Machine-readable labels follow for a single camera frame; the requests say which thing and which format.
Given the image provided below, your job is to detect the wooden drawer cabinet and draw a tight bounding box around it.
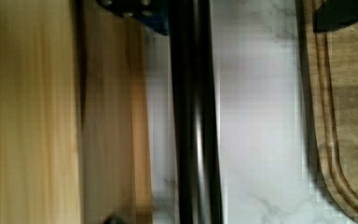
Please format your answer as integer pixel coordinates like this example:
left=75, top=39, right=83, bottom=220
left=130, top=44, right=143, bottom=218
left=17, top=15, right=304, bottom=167
left=0, top=0, right=153, bottom=224

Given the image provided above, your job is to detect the black drawer handle bar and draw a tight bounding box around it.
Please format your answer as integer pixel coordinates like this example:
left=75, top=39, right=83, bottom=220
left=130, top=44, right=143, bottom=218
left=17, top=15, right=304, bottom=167
left=169, top=0, right=223, bottom=224

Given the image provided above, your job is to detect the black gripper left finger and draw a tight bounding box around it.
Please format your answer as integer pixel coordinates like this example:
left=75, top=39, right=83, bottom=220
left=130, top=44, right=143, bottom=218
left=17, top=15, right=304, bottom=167
left=96, top=0, right=169, bottom=35

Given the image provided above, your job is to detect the wooden cutting board tray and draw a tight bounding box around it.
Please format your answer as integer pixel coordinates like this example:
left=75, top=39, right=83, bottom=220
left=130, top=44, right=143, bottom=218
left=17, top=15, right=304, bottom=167
left=295, top=0, right=358, bottom=223

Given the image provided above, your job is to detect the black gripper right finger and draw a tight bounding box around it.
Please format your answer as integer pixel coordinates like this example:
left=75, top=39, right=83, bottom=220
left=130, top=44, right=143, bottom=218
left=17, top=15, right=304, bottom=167
left=312, top=0, right=358, bottom=33

